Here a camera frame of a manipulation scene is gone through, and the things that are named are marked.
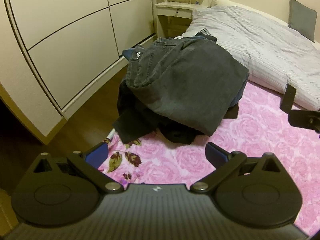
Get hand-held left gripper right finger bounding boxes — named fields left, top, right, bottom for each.
left=190, top=142, right=284, bottom=193

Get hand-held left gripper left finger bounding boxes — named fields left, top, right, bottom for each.
left=32, top=142, right=124, bottom=194

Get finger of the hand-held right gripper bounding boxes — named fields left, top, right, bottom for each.
left=287, top=109, right=320, bottom=131

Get dark grey pants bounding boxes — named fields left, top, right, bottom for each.
left=126, top=37, right=250, bottom=137

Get pink rose blanket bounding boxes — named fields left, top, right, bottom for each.
left=96, top=81, right=320, bottom=235

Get black garment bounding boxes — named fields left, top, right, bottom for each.
left=112, top=81, right=238, bottom=145

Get navy blue garment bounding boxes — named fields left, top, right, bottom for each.
left=122, top=29, right=249, bottom=107

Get white ribbed duvet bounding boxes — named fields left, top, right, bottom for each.
left=175, top=5, right=320, bottom=112

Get grey pillow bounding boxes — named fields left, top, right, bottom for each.
left=288, top=0, right=317, bottom=42

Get cream sliding door wardrobe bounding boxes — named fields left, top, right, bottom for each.
left=0, top=0, right=158, bottom=145

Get white vanity table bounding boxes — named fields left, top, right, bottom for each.
left=155, top=0, right=210, bottom=39

